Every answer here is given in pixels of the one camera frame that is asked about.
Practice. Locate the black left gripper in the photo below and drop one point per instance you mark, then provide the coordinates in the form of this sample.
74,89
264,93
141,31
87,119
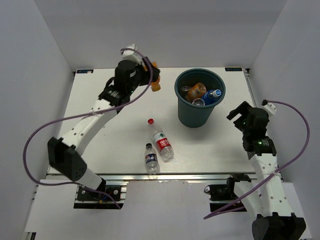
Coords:
140,67

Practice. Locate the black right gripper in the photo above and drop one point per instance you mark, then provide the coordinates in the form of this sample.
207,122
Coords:
242,109

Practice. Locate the orange juice bottle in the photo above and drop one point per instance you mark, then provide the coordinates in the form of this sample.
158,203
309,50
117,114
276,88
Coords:
155,86
197,91

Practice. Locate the tall blue label water bottle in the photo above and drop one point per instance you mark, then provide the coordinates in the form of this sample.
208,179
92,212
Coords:
211,96

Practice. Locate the red label water bottle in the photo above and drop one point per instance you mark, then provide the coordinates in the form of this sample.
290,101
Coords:
159,138

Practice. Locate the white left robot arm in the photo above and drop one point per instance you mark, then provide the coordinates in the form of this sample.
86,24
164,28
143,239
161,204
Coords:
65,153

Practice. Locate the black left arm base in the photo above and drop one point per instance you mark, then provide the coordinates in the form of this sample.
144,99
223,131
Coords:
88,200

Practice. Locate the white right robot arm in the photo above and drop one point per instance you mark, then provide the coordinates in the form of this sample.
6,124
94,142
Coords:
273,217

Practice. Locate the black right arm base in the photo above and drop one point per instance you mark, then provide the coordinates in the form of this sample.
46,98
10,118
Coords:
222,194

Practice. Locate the dark green plastic bin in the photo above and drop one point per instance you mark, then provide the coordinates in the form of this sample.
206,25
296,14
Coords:
190,115

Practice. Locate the blue sticker left corner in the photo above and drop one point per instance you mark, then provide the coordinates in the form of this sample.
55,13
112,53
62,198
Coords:
84,71

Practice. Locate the pepsi bottle black cap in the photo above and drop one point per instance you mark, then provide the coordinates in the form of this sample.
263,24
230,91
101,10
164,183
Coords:
151,160

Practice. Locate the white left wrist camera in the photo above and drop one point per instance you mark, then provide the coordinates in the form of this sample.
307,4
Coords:
131,55

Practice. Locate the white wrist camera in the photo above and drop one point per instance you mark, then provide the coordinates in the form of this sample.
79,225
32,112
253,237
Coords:
131,55
269,107

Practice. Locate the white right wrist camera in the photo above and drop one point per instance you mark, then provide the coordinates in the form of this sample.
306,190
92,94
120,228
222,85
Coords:
269,107

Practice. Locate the aluminium table front rail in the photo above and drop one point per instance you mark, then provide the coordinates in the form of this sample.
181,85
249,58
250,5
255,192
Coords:
166,177

